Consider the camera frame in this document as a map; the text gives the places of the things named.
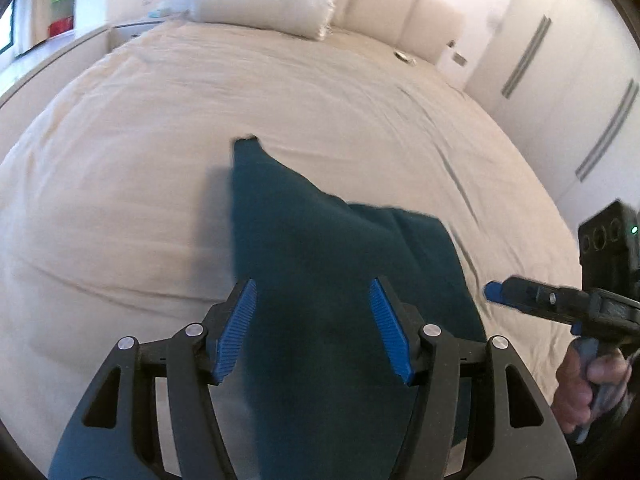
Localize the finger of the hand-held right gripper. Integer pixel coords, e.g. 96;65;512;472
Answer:
484;275;592;320

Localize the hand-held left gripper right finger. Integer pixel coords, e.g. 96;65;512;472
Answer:
369;276;576;480

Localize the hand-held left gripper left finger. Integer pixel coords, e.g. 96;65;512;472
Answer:
48;277;258;480

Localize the dark green knit garment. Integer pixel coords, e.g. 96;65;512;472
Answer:
230;135;488;480

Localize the person's right hand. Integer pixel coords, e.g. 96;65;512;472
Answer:
555;345;633;433

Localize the bed with cream sheet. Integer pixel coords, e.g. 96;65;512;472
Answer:
0;20;583;480

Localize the white wardrobe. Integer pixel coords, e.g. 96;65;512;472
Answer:
462;0;640;221

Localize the cream padded headboard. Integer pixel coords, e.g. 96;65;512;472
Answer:
330;0;463;66

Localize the white nightstand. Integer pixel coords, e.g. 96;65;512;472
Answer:
110;16;168;50

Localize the black wardrobe handle bar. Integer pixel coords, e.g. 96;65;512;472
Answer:
501;16;545;97
580;82;637;182
575;79;631;178
507;17;552;99

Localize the white wall shelf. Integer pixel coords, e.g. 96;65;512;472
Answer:
30;0;82;48

